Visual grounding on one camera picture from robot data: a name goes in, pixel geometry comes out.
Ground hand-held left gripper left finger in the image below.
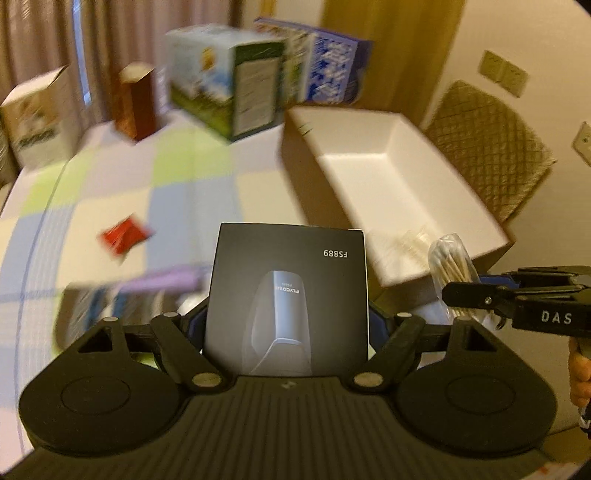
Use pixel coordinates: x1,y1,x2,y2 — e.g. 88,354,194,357
76,302,228,394

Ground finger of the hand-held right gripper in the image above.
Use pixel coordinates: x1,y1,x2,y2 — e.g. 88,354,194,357
479,266,587,292
442,281,525,321

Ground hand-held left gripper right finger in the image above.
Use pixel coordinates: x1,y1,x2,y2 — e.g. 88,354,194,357
353,302,502,393

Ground cotton swab packet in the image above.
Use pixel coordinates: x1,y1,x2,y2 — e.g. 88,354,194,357
427,234,482,324

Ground black product box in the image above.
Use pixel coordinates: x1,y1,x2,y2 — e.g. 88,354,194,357
203,222,370,377

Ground brown white storage box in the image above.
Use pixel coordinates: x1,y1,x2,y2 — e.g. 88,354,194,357
281,105,515,289

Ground person's right hand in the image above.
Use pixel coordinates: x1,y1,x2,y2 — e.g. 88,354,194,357
568,350,591,431

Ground purple tube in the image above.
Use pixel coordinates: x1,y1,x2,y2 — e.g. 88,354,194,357
117,265,209,295

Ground red snack packet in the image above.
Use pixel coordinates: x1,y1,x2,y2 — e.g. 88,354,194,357
99,215,155,259

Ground beige quilted chair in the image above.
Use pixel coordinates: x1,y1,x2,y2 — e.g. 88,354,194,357
424,80,558,223

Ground checked tablecloth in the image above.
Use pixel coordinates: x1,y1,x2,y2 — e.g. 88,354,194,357
0,110,525,462

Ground brown red patterned box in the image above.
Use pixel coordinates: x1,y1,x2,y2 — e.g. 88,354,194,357
113,62,158,143

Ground green blue landscape carton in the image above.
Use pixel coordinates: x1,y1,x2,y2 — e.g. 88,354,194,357
163,25,286,143

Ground wooden door panel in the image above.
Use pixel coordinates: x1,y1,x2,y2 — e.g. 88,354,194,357
321,0,466,126

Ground white picture carton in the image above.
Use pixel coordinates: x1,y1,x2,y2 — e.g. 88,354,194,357
0,64,83,171

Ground blue white printed carton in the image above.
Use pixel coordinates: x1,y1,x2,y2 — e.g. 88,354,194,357
254,17,374,107

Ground beige striped curtain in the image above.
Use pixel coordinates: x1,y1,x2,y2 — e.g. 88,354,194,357
0,0,259,125

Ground beige wall socket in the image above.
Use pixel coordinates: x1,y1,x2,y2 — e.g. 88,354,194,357
501,62,530,97
478,50,508,85
573,121,591,167

